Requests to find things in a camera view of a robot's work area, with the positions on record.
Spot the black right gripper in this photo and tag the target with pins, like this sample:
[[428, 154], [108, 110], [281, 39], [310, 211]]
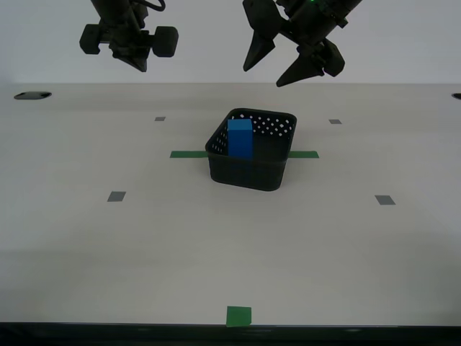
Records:
[[309, 25]]

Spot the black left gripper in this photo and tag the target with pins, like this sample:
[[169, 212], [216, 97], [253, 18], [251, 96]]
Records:
[[165, 41]]

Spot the blue rectangular block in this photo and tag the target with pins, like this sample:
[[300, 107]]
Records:
[[239, 140]]

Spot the black perforated plastic basket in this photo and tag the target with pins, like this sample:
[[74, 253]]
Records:
[[248, 176]]

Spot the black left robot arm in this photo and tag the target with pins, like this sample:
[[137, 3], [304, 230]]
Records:
[[115, 9]]

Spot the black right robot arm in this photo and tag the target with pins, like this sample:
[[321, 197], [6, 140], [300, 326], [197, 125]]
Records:
[[344, 9]]

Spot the green tape strip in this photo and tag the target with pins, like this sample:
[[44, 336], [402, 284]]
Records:
[[187, 154]]

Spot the green tape square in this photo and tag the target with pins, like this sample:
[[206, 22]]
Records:
[[238, 316]]

